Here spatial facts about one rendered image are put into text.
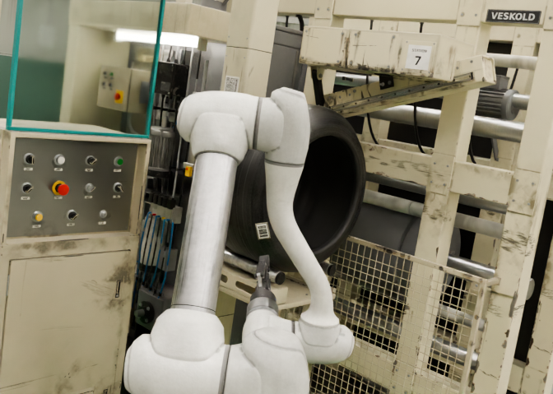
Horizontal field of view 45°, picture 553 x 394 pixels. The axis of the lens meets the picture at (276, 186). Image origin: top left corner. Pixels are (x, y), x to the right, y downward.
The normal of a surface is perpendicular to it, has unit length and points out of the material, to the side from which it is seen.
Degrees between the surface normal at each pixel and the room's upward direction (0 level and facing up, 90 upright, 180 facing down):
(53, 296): 90
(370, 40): 90
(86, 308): 90
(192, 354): 57
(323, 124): 79
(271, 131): 94
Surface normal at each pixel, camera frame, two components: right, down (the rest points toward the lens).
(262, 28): 0.72, 0.21
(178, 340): 0.00, -0.40
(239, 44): -0.68, 0.00
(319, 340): 0.02, 0.06
